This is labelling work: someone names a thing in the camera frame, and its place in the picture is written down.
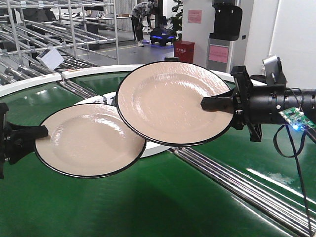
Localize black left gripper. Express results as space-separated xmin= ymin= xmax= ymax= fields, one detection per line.
xmin=0 ymin=103 xmax=48 ymax=179

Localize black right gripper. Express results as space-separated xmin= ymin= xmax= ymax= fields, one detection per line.
xmin=200 ymin=66 xmax=262 ymax=142

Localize beige plate black rim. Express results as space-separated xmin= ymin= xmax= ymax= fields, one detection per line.
xmin=35 ymin=104 xmax=146 ymax=178
xmin=116 ymin=61 xmax=233 ymax=146

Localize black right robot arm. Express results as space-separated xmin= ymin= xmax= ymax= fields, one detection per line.
xmin=200 ymin=66 xmax=316 ymax=142

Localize white outer rim left segment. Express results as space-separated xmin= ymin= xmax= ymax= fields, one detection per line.
xmin=0 ymin=73 xmax=62 ymax=97

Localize red fire extinguisher cabinet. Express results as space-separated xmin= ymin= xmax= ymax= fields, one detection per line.
xmin=173 ymin=40 xmax=195 ymax=63

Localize green circuit board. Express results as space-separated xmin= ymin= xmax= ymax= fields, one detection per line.
xmin=279 ymin=107 xmax=316 ymax=131

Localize steel conveyor rollers left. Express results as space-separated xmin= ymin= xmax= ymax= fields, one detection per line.
xmin=57 ymin=80 xmax=97 ymax=99

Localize steel conveyor rollers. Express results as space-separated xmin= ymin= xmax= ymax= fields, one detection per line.
xmin=169 ymin=147 xmax=316 ymax=237
xmin=57 ymin=80 xmax=97 ymax=99

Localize black sensor box on rim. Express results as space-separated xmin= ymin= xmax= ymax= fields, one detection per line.
xmin=164 ymin=57 xmax=179 ymax=62

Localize white outer conveyor rim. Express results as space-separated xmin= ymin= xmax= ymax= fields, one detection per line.
xmin=62 ymin=64 xmax=267 ymax=86

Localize white box on rack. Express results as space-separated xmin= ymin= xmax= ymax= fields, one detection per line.
xmin=37 ymin=46 xmax=64 ymax=70

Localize black and grey kiosk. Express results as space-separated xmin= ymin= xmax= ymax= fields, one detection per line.
xmin=207 ymin=0 xmax=242 ymax=73

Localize black mobile robot blue light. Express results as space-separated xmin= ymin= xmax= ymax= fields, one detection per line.
xmin=150 ymin=28 xmax=176 ymax=46

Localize pink notice on pillar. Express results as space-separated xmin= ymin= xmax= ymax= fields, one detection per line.
xmin=188 ymin=9 xmax=202 ymax=24

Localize green potted plant background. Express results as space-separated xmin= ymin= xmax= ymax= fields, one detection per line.
xmin=168 ymin=0 xmax=183 ymax=40

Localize metal roller rack shelving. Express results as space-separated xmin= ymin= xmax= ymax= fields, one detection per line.
xmin=0 ymin=0 xmax=118 ymax=85

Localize person bending over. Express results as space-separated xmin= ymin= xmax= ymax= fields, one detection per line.
xmin=131 ymin=0 xmax=156 ymax=47

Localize steel conveyor rollers right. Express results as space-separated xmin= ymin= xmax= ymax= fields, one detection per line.
xmin=169 ymin=147 xmax=316 ymax=237

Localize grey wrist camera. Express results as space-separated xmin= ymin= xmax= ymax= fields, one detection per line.
xmin=263 ymin=55 xmax=287 ymax=86

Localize white inner conveyor ring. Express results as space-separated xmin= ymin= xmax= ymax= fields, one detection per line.
xmin=74 ymin=91 xmax=173 ymax=158

